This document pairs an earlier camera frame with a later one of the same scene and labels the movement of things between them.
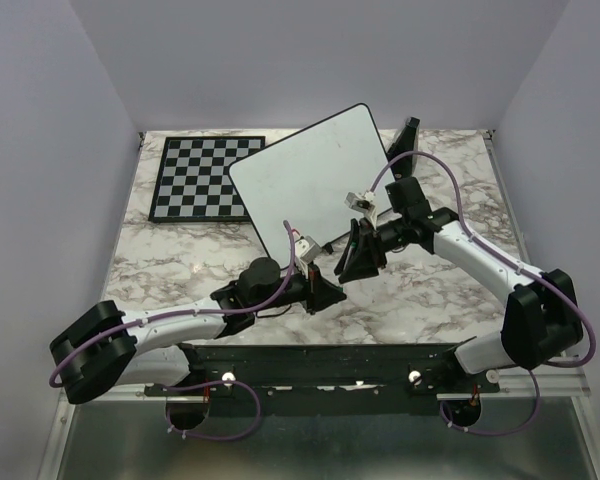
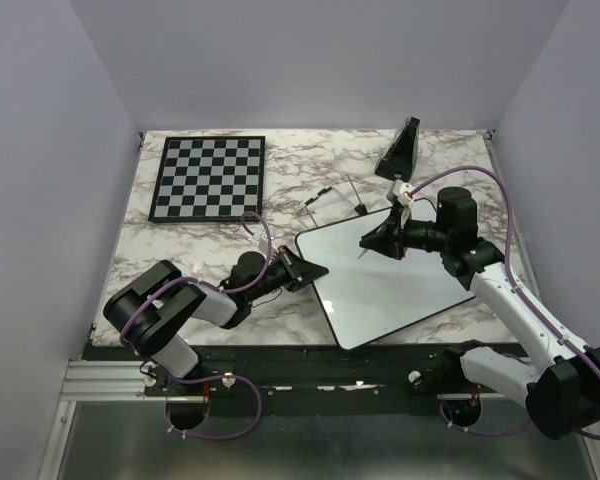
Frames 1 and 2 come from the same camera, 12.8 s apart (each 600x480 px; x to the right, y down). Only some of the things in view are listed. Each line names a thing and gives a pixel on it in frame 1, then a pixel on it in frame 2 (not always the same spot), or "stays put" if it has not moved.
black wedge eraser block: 406,142 stays put
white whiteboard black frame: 307,177 → 368,293
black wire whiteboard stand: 328,247 → 359,209
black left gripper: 318,293 → 300,272
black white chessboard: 194,182 stays put
